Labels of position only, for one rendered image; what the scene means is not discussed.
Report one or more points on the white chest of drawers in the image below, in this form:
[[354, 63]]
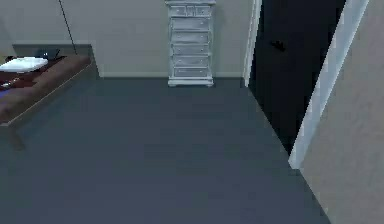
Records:
[[190, 43]]

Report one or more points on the black room door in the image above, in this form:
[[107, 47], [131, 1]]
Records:
[[293, 86]]

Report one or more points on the thin black lamp pole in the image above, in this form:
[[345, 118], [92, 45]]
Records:
[[68, 26]]

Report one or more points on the brown bed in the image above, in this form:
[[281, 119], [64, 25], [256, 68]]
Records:
[[40, 86]]

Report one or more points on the black laptop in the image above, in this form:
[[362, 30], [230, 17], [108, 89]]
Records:
[[48, 53]]

